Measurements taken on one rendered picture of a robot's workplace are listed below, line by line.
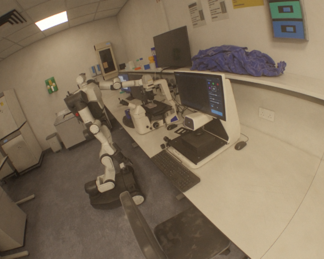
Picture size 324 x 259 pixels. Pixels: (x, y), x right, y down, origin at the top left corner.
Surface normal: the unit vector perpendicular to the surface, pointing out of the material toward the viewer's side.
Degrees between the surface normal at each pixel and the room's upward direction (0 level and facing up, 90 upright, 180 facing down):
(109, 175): 90
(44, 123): 90
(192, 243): 0
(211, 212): 0
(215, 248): 0
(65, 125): 90
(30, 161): 90
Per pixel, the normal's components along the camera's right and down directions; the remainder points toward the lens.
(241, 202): -0.21, -0.85
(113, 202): 0.36, 0.38
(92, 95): 0.75, 0.01
